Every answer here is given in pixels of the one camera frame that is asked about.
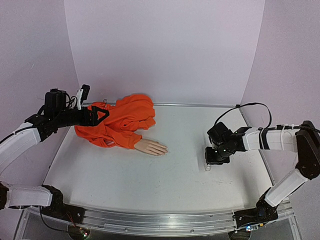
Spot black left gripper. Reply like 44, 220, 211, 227
55, 105, 110, 128

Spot clear nail polish bottle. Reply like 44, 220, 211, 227
204, 163, 212, 172

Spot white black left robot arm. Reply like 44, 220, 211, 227
0, 84, 110, 224

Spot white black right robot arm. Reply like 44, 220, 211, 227
205, 120, 320, 230

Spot orange sweatshirt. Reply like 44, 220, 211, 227
74, 94, 156, 149

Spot mannequin hand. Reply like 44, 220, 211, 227
134, 138, 168, 156

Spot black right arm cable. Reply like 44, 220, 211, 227
213, 101, 273, 130

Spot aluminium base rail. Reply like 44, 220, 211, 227
14, 199, 302, 240

